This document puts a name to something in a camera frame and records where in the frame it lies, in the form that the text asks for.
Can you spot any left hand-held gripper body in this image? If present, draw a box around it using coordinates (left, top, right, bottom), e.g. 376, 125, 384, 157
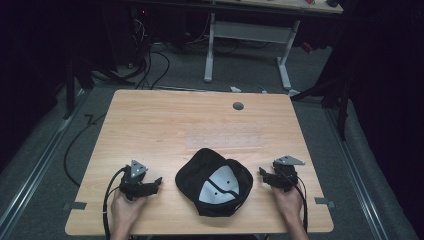
118, 159, 155, 202

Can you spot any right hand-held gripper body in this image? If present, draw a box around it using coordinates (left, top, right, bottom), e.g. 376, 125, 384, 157
271, 155, 306, 193

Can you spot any black baseball cap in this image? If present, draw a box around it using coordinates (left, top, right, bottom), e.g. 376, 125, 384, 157
174, 147, 255, 218

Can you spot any person's right hand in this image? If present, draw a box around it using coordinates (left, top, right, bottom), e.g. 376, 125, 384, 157
270, 184, 304, 222

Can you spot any person's left hand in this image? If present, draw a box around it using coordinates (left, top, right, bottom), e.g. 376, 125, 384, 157
110, 188, 148, 231

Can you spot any clear tape patch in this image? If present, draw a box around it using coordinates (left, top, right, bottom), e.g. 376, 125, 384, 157
184, 122, 268, 150

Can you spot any black stand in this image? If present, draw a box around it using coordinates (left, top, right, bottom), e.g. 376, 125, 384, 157
61, 56, 98, 121
289, 49, 353, 142

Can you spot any desk with white legs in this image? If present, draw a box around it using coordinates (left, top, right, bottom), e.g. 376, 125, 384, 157
203, 0, 345, 92

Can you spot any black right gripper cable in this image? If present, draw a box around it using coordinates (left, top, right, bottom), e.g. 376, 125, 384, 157
291, 174, 309, 234

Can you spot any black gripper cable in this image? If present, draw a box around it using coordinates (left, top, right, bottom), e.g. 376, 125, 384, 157
291, 174, 309, 234
101, 165, 129, 240

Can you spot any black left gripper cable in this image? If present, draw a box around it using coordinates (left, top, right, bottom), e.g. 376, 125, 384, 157
101, 165, 129, 240

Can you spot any metal floor rail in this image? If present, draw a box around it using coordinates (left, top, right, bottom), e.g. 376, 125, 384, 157
0, 87, 93, 234
323, 106, 390, 240

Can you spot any black floor cable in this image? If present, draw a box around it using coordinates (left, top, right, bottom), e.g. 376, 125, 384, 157
62, 112, 108, 188

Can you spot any bundle of black cables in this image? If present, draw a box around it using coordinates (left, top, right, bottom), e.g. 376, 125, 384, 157
131, 13, 172, 91

